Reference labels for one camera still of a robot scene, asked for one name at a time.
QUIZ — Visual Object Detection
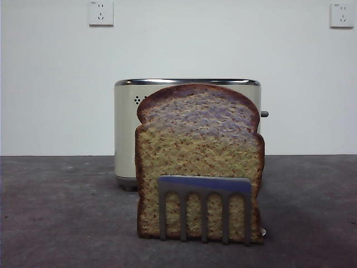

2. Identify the brown bread slice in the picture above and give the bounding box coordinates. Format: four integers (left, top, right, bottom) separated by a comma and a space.
134, 83, 266, 243

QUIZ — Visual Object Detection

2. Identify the cream two-slot toaster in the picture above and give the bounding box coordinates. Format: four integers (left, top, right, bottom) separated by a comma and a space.
113, 78, 263, 192

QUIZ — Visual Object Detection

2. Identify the silver metal toast rack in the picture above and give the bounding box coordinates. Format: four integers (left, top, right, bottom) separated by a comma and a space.
157, 175, 267, 247

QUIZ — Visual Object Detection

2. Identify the white wall socket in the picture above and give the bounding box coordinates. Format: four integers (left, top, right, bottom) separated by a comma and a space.
88, 0, 114, 28
330, 2, 354, 29

